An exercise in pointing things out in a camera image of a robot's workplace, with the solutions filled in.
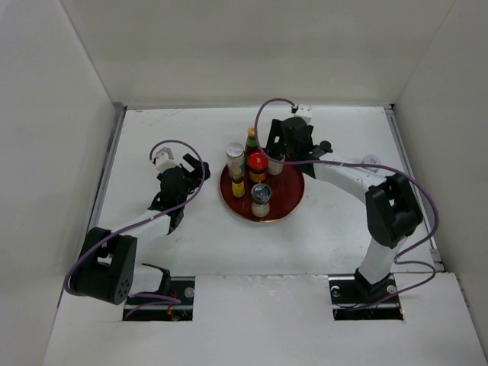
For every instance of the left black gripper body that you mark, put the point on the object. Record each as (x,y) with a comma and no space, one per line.
(191,181)

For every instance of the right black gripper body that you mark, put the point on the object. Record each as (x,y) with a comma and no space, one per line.
(293,153)

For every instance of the black-cap white shaker bottle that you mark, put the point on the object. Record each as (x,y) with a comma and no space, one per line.
(275,166)

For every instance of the red-lid dark sauce jar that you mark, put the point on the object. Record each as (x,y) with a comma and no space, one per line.
(258,167)

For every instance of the green red sauce bottle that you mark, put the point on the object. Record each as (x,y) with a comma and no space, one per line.
(251,144)

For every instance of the silver-lid white spice jar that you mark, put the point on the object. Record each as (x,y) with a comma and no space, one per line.
(235,157)

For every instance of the grey-cap white shaker bottle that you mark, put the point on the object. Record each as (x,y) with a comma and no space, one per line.
(261,195)

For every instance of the small yellow-label brown bottle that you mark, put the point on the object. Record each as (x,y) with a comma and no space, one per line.
(237,178)

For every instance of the white-lid red-label jar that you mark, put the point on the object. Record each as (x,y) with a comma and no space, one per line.
(371,159)

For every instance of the small black-lid pepper bottle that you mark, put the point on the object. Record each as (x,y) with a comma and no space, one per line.
(326,146)

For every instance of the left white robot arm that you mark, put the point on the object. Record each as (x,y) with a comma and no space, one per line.
(107,262)

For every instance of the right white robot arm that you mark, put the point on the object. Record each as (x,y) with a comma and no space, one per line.
(392,211)

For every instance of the red round tray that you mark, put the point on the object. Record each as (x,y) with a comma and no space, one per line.
(287,193)

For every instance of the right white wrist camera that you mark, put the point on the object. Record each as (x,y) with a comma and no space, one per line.
(302,111)

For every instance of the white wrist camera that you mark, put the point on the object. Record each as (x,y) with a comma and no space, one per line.
(163,159)
(302,111)

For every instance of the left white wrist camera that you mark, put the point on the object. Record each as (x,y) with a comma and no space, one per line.
(163,159)

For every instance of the left aluminium table rail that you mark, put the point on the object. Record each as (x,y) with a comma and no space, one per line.
(120,112)

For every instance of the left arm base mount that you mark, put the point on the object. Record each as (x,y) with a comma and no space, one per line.
(157,295)

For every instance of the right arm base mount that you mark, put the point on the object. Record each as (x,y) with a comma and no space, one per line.
(352,301)

